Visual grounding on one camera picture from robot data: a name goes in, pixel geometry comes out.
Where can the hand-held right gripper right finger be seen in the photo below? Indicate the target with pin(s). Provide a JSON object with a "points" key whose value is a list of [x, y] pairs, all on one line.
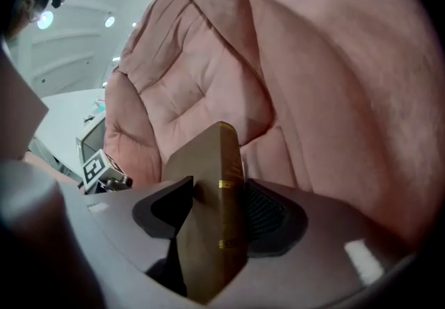
{"points": [[313, 231]]}

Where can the teal spray bottle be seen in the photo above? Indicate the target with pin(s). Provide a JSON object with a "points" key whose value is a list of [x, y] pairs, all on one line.
{"points": [[100, 105]]}

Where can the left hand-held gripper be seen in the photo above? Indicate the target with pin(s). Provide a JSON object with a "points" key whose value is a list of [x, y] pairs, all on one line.
{"points": [[101, 170]]}

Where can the round ceiling light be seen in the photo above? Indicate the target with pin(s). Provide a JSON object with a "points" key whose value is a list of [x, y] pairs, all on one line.
{"points": [[109, 21], [45, 19]]}

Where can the pink upholstered armchair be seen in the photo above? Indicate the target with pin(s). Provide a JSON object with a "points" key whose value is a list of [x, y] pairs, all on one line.
{"points": [[278, 67]]}

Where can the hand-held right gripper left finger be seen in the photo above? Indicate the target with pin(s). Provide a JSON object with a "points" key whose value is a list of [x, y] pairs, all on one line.
{"points": [[114, 224]]}

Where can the brown leather book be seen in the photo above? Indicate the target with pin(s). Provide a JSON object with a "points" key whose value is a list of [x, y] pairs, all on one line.
{"points": [[212, 203]]}

